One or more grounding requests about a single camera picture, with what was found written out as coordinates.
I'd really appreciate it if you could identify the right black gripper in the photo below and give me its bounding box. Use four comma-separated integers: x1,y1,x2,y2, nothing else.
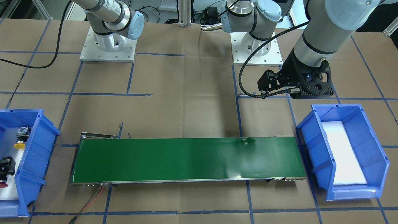
0,156,16,176

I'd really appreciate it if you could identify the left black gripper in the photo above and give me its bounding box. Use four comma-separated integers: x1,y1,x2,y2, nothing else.
257,51,334,100

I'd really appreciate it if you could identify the yellow push button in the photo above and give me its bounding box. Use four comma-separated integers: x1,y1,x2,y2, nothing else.
14,126,31,150

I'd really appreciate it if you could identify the red push button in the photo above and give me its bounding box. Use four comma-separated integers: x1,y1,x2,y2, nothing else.
0,174,9,189

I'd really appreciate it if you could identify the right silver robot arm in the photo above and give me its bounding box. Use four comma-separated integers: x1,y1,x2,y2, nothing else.
1,0,145,177

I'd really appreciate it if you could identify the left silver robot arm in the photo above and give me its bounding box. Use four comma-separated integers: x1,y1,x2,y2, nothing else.
221,0,396,99

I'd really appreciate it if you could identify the blue plastic bin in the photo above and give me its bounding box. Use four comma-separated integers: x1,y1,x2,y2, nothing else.
0,108,60,218
298,104,390,201

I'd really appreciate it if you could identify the white foam pad bin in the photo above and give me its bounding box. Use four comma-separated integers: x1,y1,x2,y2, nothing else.
0,127,24,200
322,121,367,186

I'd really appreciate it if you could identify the green conveyor belt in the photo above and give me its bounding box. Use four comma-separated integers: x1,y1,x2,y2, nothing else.
70,137,306,185

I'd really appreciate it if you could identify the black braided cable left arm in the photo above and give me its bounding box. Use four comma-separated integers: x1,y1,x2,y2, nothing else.
238,21,310,99

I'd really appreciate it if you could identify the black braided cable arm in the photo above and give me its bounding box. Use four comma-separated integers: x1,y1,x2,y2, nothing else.
0,0,72,69
238,21,310,99

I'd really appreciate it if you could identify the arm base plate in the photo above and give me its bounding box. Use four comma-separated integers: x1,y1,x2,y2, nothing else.
80,27,137,63
232,31,284,66

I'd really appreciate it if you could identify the red black wire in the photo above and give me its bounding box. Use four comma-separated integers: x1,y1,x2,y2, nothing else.
69,185,104,224

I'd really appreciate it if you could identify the black braided cable right arm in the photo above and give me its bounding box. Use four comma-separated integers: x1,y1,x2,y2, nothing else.
0,0,72,69

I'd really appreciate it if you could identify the aluminium frame post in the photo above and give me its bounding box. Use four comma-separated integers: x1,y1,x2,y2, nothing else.
177,0,193,27

